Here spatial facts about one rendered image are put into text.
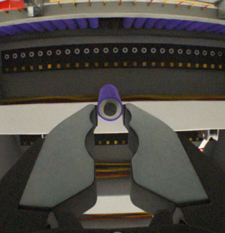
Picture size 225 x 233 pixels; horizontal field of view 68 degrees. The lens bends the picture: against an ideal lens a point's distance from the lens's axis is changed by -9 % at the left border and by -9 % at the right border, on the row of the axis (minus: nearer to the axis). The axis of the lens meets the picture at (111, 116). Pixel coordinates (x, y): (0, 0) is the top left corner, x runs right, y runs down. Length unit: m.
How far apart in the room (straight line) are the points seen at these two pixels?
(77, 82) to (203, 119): 0.29
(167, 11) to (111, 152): 0.40
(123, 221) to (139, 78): 0.45
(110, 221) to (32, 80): 0.49
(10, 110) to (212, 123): 0.31
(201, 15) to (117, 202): 0.36
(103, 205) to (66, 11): 0.35
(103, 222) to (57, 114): 0.46
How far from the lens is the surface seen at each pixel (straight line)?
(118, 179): 0.50
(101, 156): 0.55
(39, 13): 0.27
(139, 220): 0.66
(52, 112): 0.27
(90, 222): 0.66
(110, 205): 0.40
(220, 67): 0.48
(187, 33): 0.42
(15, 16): 0.31
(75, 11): 0.28
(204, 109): 0.30
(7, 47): 0.46
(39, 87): 0.48
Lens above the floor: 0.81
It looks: 27 degrees up
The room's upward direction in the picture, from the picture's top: 179 degrees clockwise
